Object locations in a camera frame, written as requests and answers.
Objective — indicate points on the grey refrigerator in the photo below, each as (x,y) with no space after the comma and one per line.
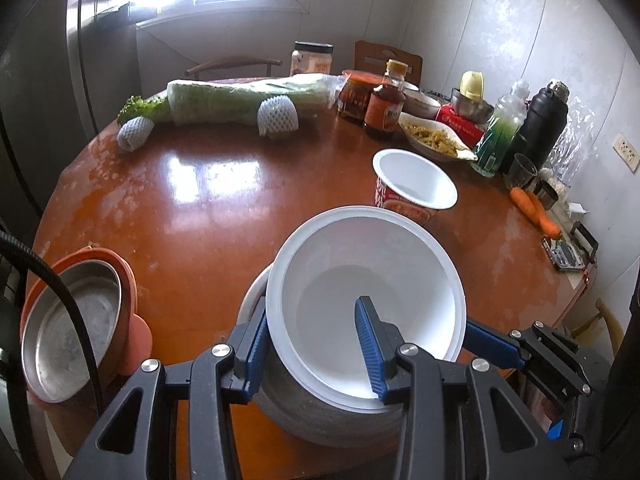
(95,45)

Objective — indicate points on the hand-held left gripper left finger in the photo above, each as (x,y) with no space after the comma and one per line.
(256,347)

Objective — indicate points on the small black metal device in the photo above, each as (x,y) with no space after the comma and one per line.
(567,252)

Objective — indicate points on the brown sauce bottle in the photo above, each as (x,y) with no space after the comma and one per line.
(384,110)

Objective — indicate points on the light wooden chair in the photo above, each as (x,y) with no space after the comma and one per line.
(602,322)

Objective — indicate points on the orange carrot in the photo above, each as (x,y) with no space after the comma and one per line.
(530,205)
(547,220)

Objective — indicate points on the white plastic bowl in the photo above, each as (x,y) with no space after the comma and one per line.
(360,260)

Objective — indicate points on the white ceramic bowl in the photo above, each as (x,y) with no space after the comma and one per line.
(422,102)

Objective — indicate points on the dark glass cup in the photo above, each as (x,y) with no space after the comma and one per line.
(520,172)

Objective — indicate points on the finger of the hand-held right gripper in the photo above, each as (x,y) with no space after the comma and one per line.
(490,344)

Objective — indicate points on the green drink bottle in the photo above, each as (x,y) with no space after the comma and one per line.
(500,132)

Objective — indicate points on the red sauce jar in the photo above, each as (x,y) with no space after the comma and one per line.
(356,97)

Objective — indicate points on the wrapped green leafy vegetable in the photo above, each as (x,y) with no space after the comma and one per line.
(225,100)

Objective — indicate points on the red tissue box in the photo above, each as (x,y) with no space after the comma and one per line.
(462,127)

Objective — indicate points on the curved-back wooden chair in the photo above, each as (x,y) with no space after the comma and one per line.
(235,64)

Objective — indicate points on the clear plastic bag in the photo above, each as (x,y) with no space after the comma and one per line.
(575,140)

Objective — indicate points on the black-lidded clear jar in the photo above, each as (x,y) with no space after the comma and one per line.
(312,59)

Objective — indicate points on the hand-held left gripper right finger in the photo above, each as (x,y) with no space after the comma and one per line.
(370,352)

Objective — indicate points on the small white box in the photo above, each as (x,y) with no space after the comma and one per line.
(577,208)

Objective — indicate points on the small steel cup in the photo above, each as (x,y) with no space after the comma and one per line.
(545,194)

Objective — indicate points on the round steel plate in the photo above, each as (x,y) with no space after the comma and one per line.
(55,330)

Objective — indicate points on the black thermos flask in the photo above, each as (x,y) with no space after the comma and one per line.
(537,120)

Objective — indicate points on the fruit in white foam net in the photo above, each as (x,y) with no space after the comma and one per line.
(134,134)
(279,117)

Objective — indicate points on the small steel bowl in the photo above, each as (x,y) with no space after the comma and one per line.
(472,107)

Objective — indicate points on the wall power socket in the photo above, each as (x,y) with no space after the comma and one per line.
(628,152)

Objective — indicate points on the red paper noodle cup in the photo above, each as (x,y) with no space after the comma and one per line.
(415,180)

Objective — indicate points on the plate of yellow food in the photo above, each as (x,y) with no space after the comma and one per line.
(435,137)

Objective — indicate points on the yellow plastic item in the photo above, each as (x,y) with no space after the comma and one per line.
(472,84)

